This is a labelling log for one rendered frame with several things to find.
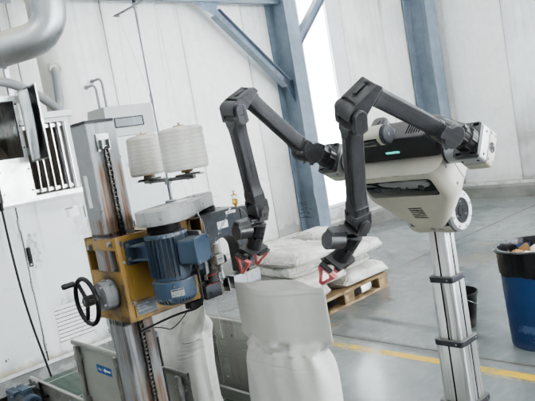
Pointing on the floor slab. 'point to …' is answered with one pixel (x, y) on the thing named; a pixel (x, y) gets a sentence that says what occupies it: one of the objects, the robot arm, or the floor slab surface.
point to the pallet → (346, 297)
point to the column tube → (138, 383)
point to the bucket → (472, 304)
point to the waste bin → (518, 289)
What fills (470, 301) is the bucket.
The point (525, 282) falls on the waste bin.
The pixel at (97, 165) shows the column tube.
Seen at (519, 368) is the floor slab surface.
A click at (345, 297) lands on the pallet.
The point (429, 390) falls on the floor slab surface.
